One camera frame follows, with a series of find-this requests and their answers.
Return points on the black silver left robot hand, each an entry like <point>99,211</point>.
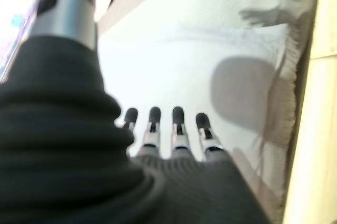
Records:
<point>65,142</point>

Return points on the beige knit bed runner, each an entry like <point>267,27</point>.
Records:
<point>287,89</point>

